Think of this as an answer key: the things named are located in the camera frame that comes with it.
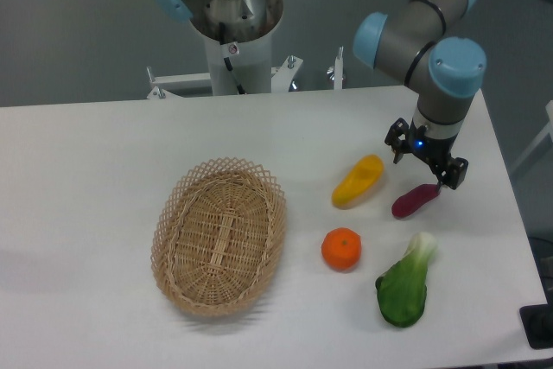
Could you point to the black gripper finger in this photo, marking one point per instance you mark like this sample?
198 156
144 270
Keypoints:
397 138
451 172

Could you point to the woven wicker basket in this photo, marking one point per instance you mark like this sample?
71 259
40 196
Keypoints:
220 237

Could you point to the yellow mango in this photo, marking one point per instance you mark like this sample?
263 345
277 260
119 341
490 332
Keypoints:
358 182

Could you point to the black device at table edge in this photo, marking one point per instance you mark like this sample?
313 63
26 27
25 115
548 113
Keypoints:
537 323

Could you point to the white metal frame bracket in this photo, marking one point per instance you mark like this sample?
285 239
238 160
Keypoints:
232 71

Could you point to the purple sweet potato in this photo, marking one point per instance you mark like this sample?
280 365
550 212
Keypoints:
407 204

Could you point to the orange tangerine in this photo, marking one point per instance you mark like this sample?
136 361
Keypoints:
341 249

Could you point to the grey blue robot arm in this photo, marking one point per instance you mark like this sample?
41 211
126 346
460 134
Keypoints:
413 48

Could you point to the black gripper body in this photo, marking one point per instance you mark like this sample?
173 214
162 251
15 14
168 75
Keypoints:
432 143

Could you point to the white frame at right edge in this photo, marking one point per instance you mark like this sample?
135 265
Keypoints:
536 149

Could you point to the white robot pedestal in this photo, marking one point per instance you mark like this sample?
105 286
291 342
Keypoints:
237 37

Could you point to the green bok choy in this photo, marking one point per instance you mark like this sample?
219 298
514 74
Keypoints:
402 290

